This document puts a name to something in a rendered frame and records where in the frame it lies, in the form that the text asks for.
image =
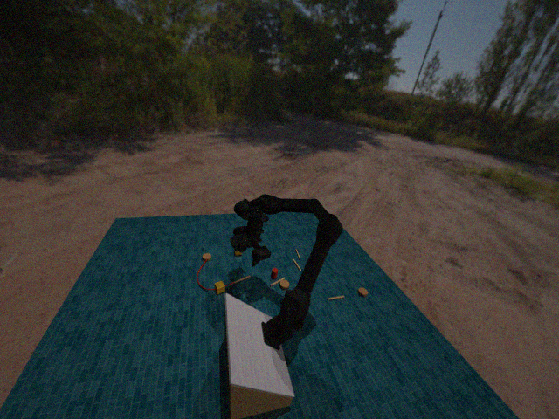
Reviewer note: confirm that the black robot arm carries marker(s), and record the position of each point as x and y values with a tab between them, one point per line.
296	303

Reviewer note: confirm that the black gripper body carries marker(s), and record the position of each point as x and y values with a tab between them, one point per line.
259	253

